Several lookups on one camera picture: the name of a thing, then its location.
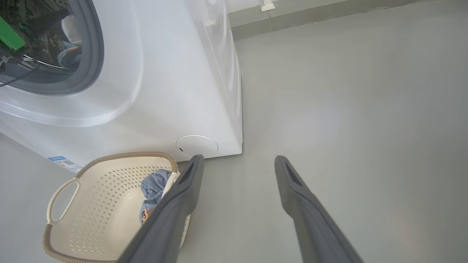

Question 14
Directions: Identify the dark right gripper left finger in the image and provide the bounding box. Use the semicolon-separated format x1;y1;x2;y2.
117;155;205;263

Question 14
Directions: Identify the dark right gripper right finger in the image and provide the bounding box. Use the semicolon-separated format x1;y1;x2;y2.
274;156;364;263

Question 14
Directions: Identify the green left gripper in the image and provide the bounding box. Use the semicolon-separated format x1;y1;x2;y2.
0;16;26;52

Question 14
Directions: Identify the blue cartoon print garment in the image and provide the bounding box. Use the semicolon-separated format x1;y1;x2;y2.
139;169;172;225

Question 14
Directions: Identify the white garment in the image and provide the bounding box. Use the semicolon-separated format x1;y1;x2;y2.
58;15;82;70

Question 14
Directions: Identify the white front-load washing machine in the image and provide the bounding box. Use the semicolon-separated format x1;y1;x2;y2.
0;0;243;174

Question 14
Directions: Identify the cream perforated laundry basket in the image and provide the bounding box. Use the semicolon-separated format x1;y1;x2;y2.
43;152;192;263

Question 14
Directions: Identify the round white filter cover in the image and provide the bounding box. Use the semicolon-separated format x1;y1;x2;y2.
176;135;219;159

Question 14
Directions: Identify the blue energy label sticker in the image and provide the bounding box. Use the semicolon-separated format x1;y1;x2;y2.
48;156;83;173

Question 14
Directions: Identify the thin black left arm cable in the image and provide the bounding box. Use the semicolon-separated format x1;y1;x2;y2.
0;55;41;87

